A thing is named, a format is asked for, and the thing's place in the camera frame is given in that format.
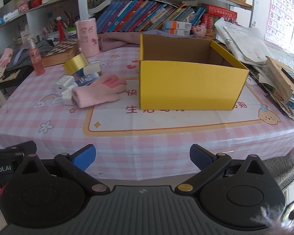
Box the white power adapter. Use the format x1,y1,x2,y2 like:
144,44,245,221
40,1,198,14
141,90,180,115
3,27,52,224
54,75,75,92

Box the white tote bags pile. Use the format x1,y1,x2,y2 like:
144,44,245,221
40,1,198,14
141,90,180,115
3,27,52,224
214,18,273,66

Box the stack of old books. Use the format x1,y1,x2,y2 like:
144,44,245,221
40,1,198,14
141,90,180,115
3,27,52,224
249,57,294,120

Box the grey clothes pile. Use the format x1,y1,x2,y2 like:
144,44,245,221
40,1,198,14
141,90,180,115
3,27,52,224
0,40,53,72

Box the red white round jar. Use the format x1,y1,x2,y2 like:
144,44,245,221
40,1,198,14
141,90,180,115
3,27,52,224
31,0,42,8

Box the orange white medicine box lower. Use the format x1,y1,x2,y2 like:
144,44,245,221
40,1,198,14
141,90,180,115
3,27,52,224
163,29,190,37

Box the orange white medicine box upper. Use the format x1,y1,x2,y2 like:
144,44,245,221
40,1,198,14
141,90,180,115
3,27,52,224
162,21,192,30

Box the white blue small box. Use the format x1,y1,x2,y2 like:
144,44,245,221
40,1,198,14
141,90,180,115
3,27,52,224
76,63,102,76

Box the row of colourful books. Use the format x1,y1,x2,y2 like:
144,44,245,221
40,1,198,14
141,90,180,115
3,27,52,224
92,0,206,33

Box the pink sticker cylinder humidifier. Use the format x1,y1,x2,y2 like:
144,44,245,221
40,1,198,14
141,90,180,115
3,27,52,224
75,18,99,57

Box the pink glove on clothes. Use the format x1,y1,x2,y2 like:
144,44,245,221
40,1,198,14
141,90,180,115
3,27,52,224
0,48,13,67

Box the red dictionary book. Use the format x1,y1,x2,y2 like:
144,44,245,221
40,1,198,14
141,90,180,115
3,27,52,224
203,5,237,22

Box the white blue tube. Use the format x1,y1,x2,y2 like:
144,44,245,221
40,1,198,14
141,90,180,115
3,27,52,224
73,72,100,87

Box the pink alphabet wall poster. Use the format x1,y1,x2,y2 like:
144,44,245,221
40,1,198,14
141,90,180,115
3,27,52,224
264,0,294,49

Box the pink checked tablecloth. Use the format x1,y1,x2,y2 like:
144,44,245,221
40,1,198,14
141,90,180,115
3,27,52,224
0,47,294,180

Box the pink pig plush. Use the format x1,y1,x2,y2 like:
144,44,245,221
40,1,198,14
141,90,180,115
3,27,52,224
191,24,207,38

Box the yellow cardboard box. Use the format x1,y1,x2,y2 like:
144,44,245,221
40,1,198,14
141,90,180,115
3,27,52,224
139,34,249,110

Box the gold tape roll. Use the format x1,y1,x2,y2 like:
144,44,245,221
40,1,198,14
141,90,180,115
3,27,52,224
63,53,89,75

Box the red tassel ornament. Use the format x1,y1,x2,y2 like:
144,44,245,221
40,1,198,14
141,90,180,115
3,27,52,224
56,16,65,42

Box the white charger block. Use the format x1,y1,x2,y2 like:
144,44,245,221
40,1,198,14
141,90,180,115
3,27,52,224
61,89,75,106

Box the wooden chess board box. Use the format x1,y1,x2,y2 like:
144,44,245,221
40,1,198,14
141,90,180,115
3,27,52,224
42,39,79,67

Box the orange white medicine box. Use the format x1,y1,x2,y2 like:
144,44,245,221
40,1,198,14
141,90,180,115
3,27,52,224
162,21,192,30
163,29,190,37

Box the pink spray bottle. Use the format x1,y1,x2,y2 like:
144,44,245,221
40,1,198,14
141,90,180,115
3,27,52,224
28,34,45,76

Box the white green lid jar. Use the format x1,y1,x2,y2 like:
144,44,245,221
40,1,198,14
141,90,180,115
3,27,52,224
64,27,77,39

